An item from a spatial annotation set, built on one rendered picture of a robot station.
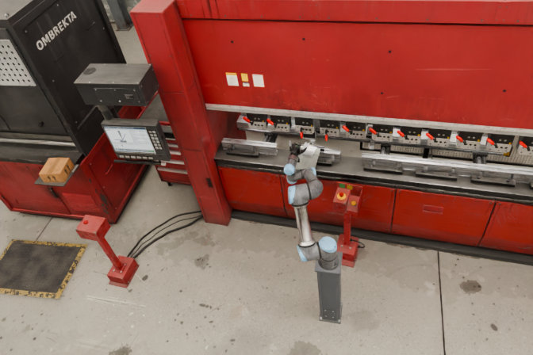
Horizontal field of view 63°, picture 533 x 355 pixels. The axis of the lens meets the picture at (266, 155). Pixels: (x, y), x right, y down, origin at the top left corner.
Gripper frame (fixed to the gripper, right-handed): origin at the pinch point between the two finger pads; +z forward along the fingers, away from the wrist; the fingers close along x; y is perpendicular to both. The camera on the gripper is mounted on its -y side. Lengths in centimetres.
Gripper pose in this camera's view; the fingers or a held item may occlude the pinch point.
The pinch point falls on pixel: (300, 142)
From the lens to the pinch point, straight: 340.4
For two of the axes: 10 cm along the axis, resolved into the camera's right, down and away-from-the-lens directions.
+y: -1.2, -7.2, -6.8
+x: -9.5, -1.1, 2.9
